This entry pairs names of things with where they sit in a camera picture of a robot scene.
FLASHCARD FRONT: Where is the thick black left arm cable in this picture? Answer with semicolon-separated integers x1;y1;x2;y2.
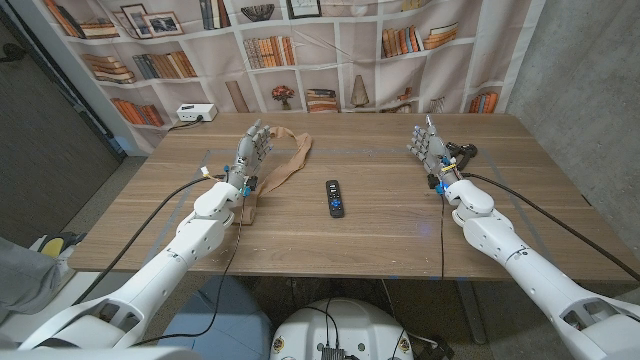
72;175;226;306

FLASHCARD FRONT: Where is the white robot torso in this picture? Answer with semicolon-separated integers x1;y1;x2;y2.
268;298;415;360

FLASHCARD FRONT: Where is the tan nylon stocking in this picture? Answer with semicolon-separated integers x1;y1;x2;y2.
239;125;314;226

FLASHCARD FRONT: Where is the black hand grip exerciser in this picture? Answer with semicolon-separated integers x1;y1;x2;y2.
444;141;479;172

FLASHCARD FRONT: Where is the grey metal table leg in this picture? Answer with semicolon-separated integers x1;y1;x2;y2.
454;279;489;346

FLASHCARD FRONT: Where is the printed bookshelf backdrop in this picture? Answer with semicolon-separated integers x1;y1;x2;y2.
42;0;546;154

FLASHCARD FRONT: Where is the black power box cord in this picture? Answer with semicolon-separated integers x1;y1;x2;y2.
167;115;205;132

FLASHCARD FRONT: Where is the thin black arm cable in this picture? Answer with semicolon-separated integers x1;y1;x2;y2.
439;192;447;281
132;194;249;347

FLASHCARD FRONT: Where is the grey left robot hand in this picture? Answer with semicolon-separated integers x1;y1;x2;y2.
227;118;274;191

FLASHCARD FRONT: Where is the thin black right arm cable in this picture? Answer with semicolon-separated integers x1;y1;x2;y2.
439;192;447;281

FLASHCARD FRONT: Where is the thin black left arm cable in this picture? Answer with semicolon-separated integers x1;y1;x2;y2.
132;194;249;347

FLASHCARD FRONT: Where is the dark perforated partition panel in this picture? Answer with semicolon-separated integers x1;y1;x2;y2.
0;9;126;249

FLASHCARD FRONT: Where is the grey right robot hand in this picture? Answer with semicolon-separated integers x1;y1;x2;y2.
405;114;461;189

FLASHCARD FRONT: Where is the white power outlet box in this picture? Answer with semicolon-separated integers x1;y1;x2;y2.
175;103;219;123

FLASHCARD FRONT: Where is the person in grey trousers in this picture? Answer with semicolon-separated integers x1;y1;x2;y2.
0;237;64;322

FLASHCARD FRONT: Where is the black TV remote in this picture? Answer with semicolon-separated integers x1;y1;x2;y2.
325;179;346;219

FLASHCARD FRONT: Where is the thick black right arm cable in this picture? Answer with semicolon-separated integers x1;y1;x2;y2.
459;172;640;282

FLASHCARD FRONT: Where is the yellow and black foot pedal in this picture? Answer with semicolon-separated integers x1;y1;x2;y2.
37;231;86;261

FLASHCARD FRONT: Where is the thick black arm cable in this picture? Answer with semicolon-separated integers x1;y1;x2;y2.
72;175;226;306
459;172;640;282

